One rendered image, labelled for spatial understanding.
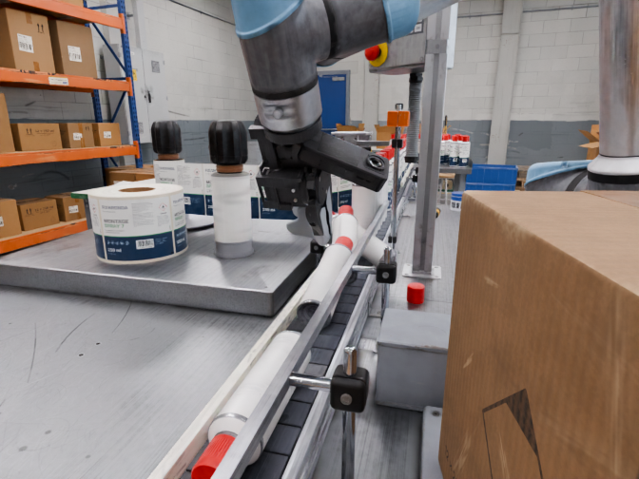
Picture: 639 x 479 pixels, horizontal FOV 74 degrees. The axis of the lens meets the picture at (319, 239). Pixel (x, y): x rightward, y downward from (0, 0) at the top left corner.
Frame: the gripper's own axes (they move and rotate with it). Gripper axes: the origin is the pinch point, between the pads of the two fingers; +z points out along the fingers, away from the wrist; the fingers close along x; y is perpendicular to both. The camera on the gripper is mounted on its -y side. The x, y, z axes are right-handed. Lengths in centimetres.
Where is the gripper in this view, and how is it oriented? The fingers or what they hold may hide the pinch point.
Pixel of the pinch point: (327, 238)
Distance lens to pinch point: 64.1
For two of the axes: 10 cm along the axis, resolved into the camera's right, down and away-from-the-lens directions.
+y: -9.7, -0.7, 2.4
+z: 1.3, 7.0, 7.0
